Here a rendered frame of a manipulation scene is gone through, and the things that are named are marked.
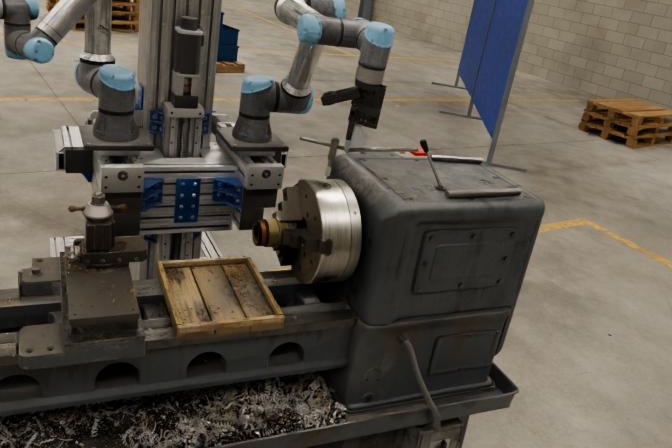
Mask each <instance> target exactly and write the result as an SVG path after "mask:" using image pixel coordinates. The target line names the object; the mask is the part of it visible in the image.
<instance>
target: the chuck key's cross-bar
mask: <svg viewBox="0 0 672 448"><path fill-rule="evenodd" d="M299 139H300V140H303V141H307V142H311V143H315V144H319V145H323V146H327V147H330V146H331V143H329V142H325V141H321V140H317V139H313V138H308V137H304V136H300V138H299ZM418 151H419V148H418V147H375V148H350V147H349V152H418Z"/></svg>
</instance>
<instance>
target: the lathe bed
mask: <svg viewBox="0 0 672 448"><path fill-rule="evenodd" d="M260 274H261V276H262V277H263V280H264V282H265V284H266V285H267V287H268V289H269V290H270V292H271V293H272V295H273V298H274V299H275V300H276V302H277V304H278V305H279V307H280V309H281V311H282V313H283V315H284V317H285V320H284V327H283V328H280V329H271V330H262V331H253V332H251V331H250V332H246V333H237V334H228V335H219V336H215V334H214V336H209V337H200V338H191V339H181V340H177V339H176V336H175V333H174V329H173V326H172V323H171V319H170V316H169V313H168V309H167V306H166V303H165V300H164V296H163V293H162V290H161V286H160V283H159V280H158V279H148V280H147V279H146V280H132V281H133V285H134V288H135V292H139V291H140V296H139V294H138V293H135V294H136V295H137V296H136V298H137V302H138V307H139V311H140V315H141V319H142V323H143V327H144V331H147V334H149V335H147V334H146V332H145V334H146V336H145V355H144V356H140V357H132V358H123V359H115V360H106V361H98V362H89V363H81V364H72V365H64V366H55V367H47V368H38V369H30V370H26V369H22V368H20V367H19V354H18V355H17V354H16V347H15V343H16V332H19V335H20V329H21V328H23V327H25V326H31V325H42V324H53V323H57V322H59V321H60V320H61V319H62V318H61V297H60V296H58V295H43V296H29V297H23V296H22V297H19V288H14V289H0V333H1V334H0V348H2V350H1V349H0V417H2V416H9V415H16V414H23V413H30V412H37V411H44V410H51V409H58V408H65V407H71V406H78V405H85V404H92V403H99V402H106V401H113V400H120V399H127V398H134V397H141V396H148V395H155V394H162V393H169V392H176V391H183V390H190V389H197V388H204V387H211V386H218V385H225V384H232V383H239V382H246V381H253V380H260V379H267V378H274V377H281V376H288V375H295V374H302V373H309V372H316V371H323V370H330V369H337V368H344V367H347V366H348V351H349V346H350V340H351V335H352V329H353V326H356V323H357V320H358V318H360V317H359V316H358V314H357V313H356V312H355V310H354V309H347V310H346V302H348V301H341V302H330V303H323V301H324V300H326V299H327V297H328V292H329V286H330V282H325V283H313V284H303V283H301V282H300V281H299V280H298V279H297V278H296V277H295V276H294V274H293V272H292V270H278V271H268V272H266V271H264V272H260ZM275 277H276V278H277V280H278V281H277V282H280V283H281V284H280V283H278V284H277V286H276V282H275V281H276V278H275ZM273 278H275V281H274V279H273ZM272 279H273V281H274V282H275V283H274V284H275V285H273V282H271V281H272ZM280 279H281V281H280ZM279 284H280V285H279ZM157 286H158V288H159V289H158V288H157ZM149 287H150V289H149ZM140 288H141V290H140ZM153 288H155V290H154V289H153ZM137 289H138V290H137ZM148 289H149V290H150V291H149V290H148ZM143 291H147V292H143ZM157 293H158V294H157ZM143 295H144V296H143ZM8 297H9V299H8ZM10 297H11V298H10ZM10 300H12V302H11V301H10ZM4 301H5V302H4ZM9 301H10V302H9ZM160 302H161V303H160ZM155 303H156V305H155ZM158 303H159V306H158ZM142 304H143V305H142ZM11 305H12V306H11ZM149 305H150V306H149ZM147 306H148V310H147V309H146V308H147ZM145 307H146V308H145ZM161 307H162V308H161ZM163 310H164V311H165V313H164V311H163ZM160 312H161V313H160ZM152 313H153V314H152ZM158 313H159V314H160V315H161V314H162V315H161V317H159V315H158ZM166 313H168V314H167V315H168V317H167V316H166V318H165V314H166ZM154 314H155V315H154ZM156 314H157V315H156ZM152 315H153V316H152ZM294 315H296V317H297V318H296V320H295V318H293V317H295V316H294ZM297 315H298V316H299V317H298V316H297ZM150 316H152V317H150ZM163 316H164V318H163ZM300 316H301V317H300ZM158 317H159V318H158ZM157 318H158V319H157ZM149 319H150V320H149ZM300 319H301V320H300ZM294 320H295V321H294ZM170 327H171V328H170ZM149 328H151V329H152V331H151V329H150V330H149ZM172 329H173V330H172ZM158 330H159V331H158ZM155 331H156V332H155ZM8 332H9V333H8ZM153 332H154V333H153ZM171 332H172V333H171ZM169 333H171V335H170V334H169ZM150 334H151V335H150ZM153 334H154V335H153ZM167 334H169V335H167ZM148 336H149V337H148ZM164 336H165V337H164ZM147 337H148V338H147ZM161 337H162V338H161ZM158 338H159V339H158ZM7 343H9V344H11V345H10V346H8V344H7ZM6 344H7V346H6ZM4 347H8V348H4ZM7 349H9V350H8V351H7ZM1 352H2V353H1ZM5 352H6V353H5ZM203 359H206V360H207V361H206V362H204V361H205V360H203ZM118 371H120V372H118ZM117 372H118V373H117Z"/></svg>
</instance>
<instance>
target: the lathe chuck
mask: <svg viewBox="0 0 672 448"><path fill-rule="evenodd" d="M321 183H325V184H328V185H329V186H330V188H327V189H326V188H322V187H321V186H320V185H319V184H321ZM298 184H299V193H300V201H301V210H302V216H303V217H304V218H305V220H306V221H305V222H299V223H287V225H288V229H304V228H306V229H307V230H309V231H310V232H311V233H312V234H314V235H315V236H316V237H317V238H319V239H320V240H321V241H326V239H330V241H331V249H330V253H328V255H325V254H320V253H319V252H311V253H305V252H304V251H303V250H301V249H300V248H299V249H298V252H297V255H296V257H295V260H294V263H293V265H292V268H291V270H292V272H293V274H294V276H295V277H296V278H297V279H298V280H299V281H300V282H301V283H303V284H313V283H325V282H335V281H337V280H338V279H339V278H340V277H341V276H342V274H343V273H344V271H345V269H346V266H347V263H348V259H349V255H350V248H351V221H350V214H349V209H348V205H347V201H346V198H345V196H344V194H343V192H342V190H341V188H340V187H339V185H338V184H337V183H336V182H335V181H333V180H331V179H300V180H298ZM325 276H332V278H330V279H328V280H321V279H322V278H323V277H325Z"/></svg>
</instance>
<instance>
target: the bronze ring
mask: <svg viewBox="0 0 672 448"><path fill-rule="evenodd" d="M281 229H288V225H287V223H286V222H280V221H279V219H278V218H277V217H273V218H270V219H263V220H257V221H254V223H253V226H252V239H253V243H254V245H255V246H264V247H274V248H278V247H279V246H280V243H281V237H282V231H281Z"/></svg>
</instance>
